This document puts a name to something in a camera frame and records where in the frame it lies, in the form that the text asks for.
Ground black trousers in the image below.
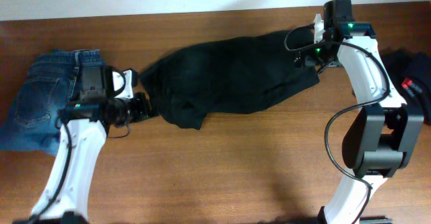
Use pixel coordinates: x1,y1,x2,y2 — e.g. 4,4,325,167
139,30,319,130

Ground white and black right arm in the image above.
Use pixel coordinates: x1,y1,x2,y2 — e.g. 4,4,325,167
295,0,424,224

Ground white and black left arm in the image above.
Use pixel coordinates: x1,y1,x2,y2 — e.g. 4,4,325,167
25,66,150,223

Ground folded blue denim jeans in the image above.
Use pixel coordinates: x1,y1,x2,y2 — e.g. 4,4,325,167
1,49,106,155

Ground black garment with red label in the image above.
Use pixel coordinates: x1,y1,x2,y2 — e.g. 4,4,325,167
381,50,430,125

